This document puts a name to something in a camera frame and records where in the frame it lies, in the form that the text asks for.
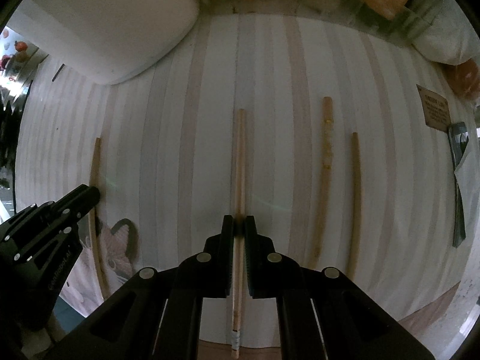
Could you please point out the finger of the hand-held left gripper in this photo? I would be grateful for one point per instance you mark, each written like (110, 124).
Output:
(84, 198)

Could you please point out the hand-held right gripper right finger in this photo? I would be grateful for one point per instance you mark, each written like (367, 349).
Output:
(250, 262)

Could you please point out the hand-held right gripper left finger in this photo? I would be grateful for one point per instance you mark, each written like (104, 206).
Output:
(227, 262)

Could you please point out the light chopstick with white band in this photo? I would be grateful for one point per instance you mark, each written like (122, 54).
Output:
(240, 157)

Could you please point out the cream utensil holder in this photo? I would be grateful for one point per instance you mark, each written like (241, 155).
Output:
(112, 26)

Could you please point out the striped cat print mat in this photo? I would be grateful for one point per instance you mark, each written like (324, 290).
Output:
(168, 138)

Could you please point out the patterned light wooden chopstick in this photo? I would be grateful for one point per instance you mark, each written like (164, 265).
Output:
(327, 138)

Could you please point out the orange persimmon ornament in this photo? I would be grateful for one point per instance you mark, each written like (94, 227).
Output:
(20, 45)

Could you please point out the white paper slip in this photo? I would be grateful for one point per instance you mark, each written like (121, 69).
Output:
(468, 172)

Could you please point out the small brown card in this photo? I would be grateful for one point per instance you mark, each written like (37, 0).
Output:
(437, 110)

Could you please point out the clear plastic bag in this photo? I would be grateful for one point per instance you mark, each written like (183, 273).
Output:
(446, 41)

